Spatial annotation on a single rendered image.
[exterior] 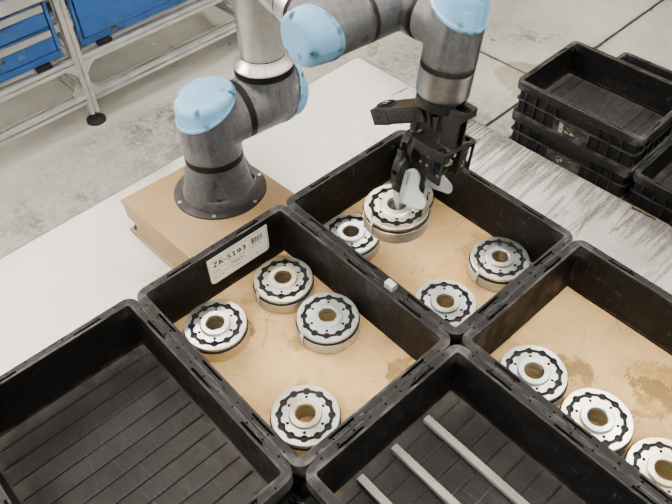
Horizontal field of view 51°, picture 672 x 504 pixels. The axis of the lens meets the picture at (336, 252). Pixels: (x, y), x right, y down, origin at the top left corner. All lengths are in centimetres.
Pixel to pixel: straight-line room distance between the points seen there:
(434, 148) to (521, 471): 47
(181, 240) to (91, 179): 150
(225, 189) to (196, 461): 56
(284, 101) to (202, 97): 16
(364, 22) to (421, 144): 19
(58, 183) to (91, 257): 135
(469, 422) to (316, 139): 87
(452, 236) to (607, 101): 111
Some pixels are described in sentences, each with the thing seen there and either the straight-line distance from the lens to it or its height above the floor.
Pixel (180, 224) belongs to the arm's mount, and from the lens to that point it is 142.
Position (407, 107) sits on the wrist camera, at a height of 117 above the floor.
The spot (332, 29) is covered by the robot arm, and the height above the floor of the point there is 132.
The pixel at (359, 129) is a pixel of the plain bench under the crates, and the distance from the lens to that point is 176.
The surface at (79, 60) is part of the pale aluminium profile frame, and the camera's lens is 298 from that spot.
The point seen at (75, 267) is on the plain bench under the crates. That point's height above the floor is 70.
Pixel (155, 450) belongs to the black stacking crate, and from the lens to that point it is 110.
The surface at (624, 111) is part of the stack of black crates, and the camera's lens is 230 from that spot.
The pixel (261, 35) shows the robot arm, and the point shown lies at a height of 110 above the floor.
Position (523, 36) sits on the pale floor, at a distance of 355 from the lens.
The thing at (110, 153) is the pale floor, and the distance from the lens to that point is 295.
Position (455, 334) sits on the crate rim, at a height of 93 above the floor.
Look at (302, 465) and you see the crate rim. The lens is 94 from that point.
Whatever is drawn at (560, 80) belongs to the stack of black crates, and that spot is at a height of 49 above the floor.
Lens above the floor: 178
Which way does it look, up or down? 48 degrees down
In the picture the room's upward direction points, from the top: 2 degrees counter-clockwise
